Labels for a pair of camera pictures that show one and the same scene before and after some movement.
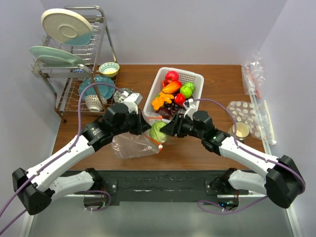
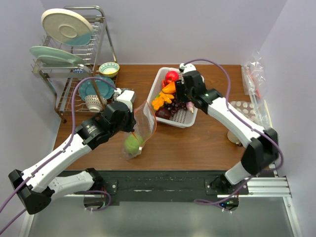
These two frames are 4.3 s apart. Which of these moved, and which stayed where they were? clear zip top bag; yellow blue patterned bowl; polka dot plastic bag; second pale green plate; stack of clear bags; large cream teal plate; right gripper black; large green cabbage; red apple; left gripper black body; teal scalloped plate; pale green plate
Moved: large green cabbage; clear zip top bag; left gripper black body; right gripper black
Stayed: large cream teal plate; yellow blue patterned bowl; teal scalloped plate; pale green plate; polka dot plastic bag; second pale green plate; stack of clear bags; red apple
